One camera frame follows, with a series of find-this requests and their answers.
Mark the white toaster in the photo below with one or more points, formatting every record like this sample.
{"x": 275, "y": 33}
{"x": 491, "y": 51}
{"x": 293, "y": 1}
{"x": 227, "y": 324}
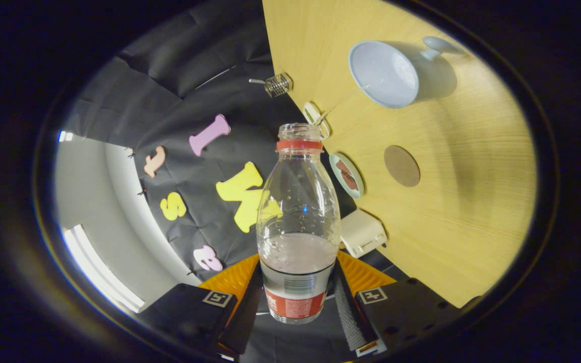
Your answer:
{"x": 363, "y": 232}

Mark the wooden table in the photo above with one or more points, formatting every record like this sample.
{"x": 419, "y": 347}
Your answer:
{"x": 472, "y": 201}

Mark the metal spoon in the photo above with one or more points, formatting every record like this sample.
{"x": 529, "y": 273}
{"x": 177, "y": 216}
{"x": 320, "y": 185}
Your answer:
{"x": 256, "y": 81}

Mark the large ceiling light panel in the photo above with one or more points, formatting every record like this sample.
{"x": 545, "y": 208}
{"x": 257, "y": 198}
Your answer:
{"x": 99, "y": 272}

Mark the brown meat piece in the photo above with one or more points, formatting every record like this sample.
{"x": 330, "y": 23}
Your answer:
{"x": 343, "y": 168}
{"x": 351, "y": 182}

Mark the brown round coaster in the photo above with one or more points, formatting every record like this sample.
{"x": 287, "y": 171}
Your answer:
{"x": 401, "y": 166}

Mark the white divided dish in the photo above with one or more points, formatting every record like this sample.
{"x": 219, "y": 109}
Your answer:
{"x": 311, "y": 113}

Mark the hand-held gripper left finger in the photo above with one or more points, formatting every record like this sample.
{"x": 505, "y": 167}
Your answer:
{"x": 245, "y": 322}

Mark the clear plastic juice bottle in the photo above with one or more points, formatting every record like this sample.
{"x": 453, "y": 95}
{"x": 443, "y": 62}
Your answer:
{"x": 298, "y": 252}

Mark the pale green plate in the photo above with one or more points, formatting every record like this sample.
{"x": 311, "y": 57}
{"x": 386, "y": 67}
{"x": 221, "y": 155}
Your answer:
{"x": 335, "y": 166}

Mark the small ceiling light panel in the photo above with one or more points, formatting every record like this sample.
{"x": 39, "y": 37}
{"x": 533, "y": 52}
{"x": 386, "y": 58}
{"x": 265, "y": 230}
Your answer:
{"x": 65, "y": 136}

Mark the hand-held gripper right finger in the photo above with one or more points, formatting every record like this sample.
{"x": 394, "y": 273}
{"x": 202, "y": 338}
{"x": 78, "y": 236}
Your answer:
{"x": 351, "y": 312}

